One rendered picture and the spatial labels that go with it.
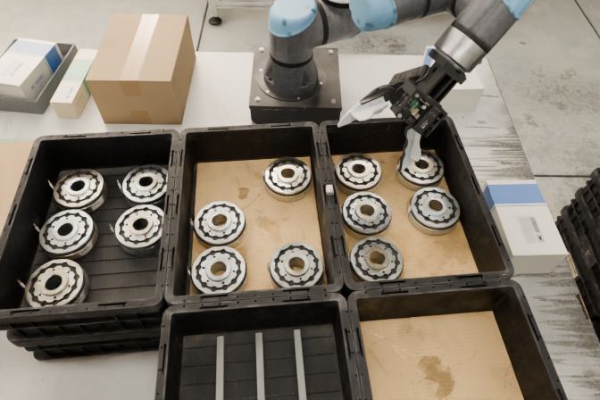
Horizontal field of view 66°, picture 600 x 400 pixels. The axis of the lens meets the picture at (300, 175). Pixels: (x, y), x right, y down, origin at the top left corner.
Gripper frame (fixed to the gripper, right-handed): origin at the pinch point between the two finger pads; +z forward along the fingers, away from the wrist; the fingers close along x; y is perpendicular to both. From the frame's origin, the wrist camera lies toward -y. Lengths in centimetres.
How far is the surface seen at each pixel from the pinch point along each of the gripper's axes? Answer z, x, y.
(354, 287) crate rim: 16.9, 7.4, 16.5
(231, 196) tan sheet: 29.0, -12.1, -11.6
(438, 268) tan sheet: 10.6, 25.9, 5.2
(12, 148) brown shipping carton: 52, -57, -22
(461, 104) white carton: -14, 35, -51
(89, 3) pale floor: 84, -106, -239
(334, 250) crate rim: 16.9, 4.0, 8.9
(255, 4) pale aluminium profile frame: 20, -22, -212
